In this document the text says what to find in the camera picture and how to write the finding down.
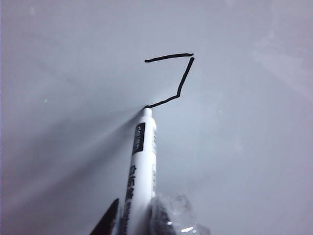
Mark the right gripper tape-wrapped right finger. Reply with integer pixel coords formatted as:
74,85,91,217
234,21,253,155
149,192,211,235

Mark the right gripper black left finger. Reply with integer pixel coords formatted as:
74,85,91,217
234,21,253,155
89,198,120,235

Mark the white marker pen black label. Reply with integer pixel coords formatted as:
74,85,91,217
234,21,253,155
116,107,157,235

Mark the white glass board black frame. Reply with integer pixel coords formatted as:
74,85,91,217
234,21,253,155
0,0,313,235

